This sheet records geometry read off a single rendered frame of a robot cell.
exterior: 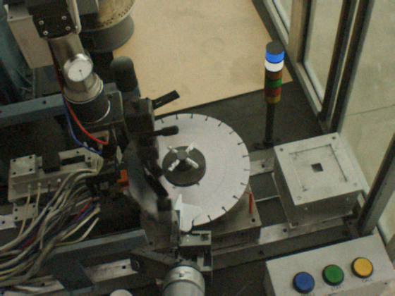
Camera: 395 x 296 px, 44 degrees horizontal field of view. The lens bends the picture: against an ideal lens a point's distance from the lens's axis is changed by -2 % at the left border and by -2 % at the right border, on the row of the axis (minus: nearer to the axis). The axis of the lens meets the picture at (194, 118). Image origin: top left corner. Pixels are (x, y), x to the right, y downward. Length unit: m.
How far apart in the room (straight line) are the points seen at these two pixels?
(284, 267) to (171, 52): 0.91
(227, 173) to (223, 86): 0.49
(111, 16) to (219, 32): 0.41
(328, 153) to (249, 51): 0.57
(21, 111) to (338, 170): 0.83
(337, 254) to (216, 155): 0.38
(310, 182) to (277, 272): 0.25
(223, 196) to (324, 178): 0.27
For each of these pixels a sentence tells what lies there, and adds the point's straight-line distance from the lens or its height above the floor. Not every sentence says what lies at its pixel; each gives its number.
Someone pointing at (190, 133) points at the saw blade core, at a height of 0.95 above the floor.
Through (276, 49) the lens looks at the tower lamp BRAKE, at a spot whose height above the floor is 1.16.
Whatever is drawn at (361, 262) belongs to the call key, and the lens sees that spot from 1.22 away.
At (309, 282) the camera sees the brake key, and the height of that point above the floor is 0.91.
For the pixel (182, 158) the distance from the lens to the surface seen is 1.21.
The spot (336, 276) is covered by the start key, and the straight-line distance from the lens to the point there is 1.19.
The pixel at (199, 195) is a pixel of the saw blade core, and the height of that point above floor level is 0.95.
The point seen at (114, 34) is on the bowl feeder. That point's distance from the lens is 1.79.
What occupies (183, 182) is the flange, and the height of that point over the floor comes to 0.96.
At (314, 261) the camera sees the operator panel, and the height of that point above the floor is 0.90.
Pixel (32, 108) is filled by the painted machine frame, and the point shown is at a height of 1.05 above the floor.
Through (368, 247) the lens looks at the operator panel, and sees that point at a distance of 1.25.
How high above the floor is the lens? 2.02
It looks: 53 degrees down
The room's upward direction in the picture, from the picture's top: 7 degrees counter-clockwise
